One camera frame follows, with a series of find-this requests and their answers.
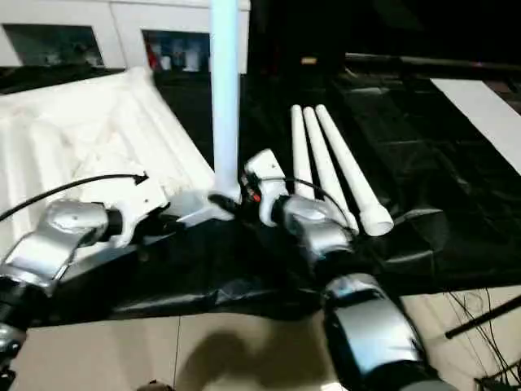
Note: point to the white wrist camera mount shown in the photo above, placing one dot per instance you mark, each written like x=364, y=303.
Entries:
x=266, y=167
x=142, y=203

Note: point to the dark equipment bag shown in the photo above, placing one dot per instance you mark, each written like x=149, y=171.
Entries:
x=500, y=380

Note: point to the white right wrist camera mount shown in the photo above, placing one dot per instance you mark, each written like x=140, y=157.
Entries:
x=266, y=167

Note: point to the white plastic table leg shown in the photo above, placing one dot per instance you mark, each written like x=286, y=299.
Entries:
x=325, y=171
x=300, y=150
x=224, y=102
x=350, y=171

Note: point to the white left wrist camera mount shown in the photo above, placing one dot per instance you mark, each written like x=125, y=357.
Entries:
x=142, y=203

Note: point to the white plastic table top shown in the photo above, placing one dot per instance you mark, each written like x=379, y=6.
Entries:
x=81, y=134

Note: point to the white glass-door cabinet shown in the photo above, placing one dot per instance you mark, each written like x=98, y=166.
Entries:
x=122, y=16

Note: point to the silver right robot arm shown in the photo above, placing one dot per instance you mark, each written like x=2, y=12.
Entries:
x=366, y=317

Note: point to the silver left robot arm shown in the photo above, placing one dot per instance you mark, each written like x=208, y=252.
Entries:
x=53, y=244

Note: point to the black metal stand bar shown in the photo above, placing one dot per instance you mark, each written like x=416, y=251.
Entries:
x=484, y=319

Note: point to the flat white board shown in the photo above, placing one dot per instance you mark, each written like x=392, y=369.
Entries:
x=484, y=114

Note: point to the black glossy mat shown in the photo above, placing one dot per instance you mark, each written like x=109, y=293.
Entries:
x=427, y=203

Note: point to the long black metal rail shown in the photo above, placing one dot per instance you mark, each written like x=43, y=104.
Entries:
x=439, y=63

